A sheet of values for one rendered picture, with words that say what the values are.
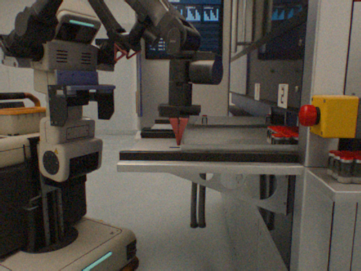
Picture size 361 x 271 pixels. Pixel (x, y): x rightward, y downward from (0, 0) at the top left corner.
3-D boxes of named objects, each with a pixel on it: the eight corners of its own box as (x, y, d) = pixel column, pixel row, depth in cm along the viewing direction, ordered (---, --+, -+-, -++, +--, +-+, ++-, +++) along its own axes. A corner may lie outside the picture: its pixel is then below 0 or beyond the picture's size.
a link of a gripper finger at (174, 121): (197, 149, 74) (199, 110, 72) (167, 148, 74) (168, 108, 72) (198, 143, 80) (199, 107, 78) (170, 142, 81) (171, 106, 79)
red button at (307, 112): (316, 124, 59) (318, 103, 58) (325, 128, 55) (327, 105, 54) (295, 124, 59) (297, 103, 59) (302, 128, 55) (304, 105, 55)
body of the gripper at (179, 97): (200, 115, 72) (202, 82, 71) (156, 113, 73) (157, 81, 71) (200, 112, 79) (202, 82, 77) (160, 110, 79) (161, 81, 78)
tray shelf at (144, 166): (265, 127, 134) (266, 123, 134) (340, 175, 66) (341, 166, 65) (156, 126, 137) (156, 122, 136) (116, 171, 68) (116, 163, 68)
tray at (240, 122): (269, 124, 129) (269, 116, 129) (287, 135, 104) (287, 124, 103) (187, 124, 131) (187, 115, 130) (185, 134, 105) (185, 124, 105)
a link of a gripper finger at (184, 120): (187, 148, 74) (189, 109, 72) (157, 147, 74) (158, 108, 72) (188, 142, 80) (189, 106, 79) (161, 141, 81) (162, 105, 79)
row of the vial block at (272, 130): (273, 140, 92) (274, 126, 92) (292, 155, 75) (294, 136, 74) (265, 140, 92) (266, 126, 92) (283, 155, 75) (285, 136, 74)
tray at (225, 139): (293, 139, 96) (294, 128, 96) (331, 160, 71) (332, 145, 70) (183, 139, 97) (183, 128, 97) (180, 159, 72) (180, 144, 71)
